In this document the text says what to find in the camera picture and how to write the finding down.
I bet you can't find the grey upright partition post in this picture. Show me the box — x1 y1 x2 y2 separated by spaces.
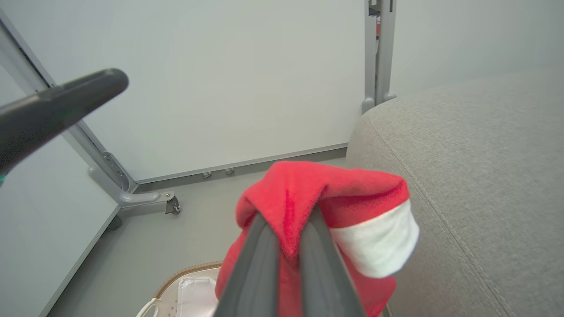
362 0 397 114

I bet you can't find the narrow white partition panel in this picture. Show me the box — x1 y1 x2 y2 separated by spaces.
0 66 122 317

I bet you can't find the grey partition post with foot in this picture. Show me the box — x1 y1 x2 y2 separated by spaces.
0 9 181 232

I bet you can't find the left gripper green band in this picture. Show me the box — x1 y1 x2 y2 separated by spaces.
0 68 130 189

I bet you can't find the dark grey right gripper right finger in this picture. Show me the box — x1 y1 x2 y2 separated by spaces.
300 205 367 317

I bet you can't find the white cloth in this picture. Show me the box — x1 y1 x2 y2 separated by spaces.
178 276 219 317

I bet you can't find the beige woven laundry basket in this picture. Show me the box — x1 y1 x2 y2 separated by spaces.
136 261 223 317

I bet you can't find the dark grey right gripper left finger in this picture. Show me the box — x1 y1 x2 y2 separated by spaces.
215 212 281 317

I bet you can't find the grey fabric sofa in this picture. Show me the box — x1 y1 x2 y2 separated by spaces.
346 66 564 317

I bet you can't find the wide white partition panel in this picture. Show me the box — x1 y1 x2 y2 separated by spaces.
0 0 366 183

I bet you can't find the red garment with white cuff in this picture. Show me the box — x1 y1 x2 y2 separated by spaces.
215 161 420 317

